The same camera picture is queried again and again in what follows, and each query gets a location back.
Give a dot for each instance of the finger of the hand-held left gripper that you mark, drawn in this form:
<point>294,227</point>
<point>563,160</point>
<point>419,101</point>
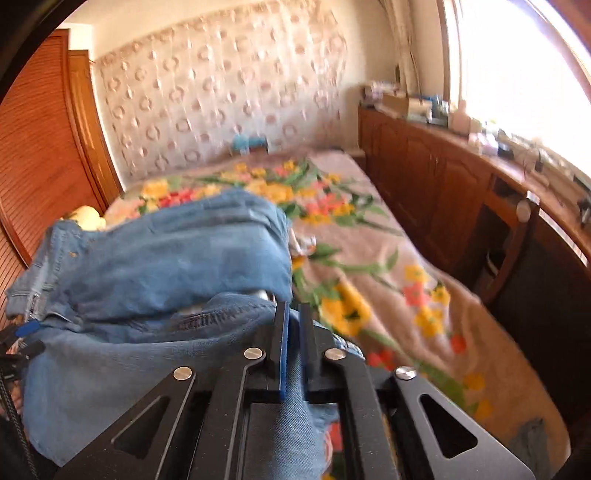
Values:
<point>25,350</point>
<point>27,328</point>

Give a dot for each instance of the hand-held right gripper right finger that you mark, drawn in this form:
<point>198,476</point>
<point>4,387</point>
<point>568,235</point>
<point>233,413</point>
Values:
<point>307,350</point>

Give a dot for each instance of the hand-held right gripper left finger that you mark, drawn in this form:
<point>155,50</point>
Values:
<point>282,360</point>

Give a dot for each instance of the blue denim pants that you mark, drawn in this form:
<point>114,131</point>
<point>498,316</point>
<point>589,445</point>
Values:
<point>161,258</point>

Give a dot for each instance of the pink floral blanket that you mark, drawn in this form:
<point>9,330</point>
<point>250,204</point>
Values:
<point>392,277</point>

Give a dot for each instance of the wooden louvered wardrobe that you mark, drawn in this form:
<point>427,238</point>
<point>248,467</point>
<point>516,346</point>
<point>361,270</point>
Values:
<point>41,161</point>

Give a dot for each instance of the black bin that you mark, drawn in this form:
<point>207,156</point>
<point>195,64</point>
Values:
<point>496,263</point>

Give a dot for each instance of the wooden cabinet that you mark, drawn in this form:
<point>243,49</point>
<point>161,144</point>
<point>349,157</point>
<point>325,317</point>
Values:
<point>438,184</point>

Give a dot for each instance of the teal packet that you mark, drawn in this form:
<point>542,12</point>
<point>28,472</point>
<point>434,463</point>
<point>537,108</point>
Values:
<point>247,143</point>

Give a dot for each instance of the grey blue cloth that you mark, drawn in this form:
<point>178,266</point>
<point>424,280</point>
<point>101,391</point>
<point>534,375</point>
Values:
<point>531,443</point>

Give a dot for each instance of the cardboard box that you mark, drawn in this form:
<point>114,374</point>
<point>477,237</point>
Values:
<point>395,104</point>

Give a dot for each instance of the stack of papers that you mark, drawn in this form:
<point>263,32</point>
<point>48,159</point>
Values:
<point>378,90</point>

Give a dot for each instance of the beige window curtain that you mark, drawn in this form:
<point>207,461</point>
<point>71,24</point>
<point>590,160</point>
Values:
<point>425,46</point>

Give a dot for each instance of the window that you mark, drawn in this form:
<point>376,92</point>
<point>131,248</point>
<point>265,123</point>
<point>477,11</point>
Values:
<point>517,69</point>

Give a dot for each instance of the circle pattern wall cloth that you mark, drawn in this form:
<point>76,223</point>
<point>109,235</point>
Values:
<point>231,83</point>

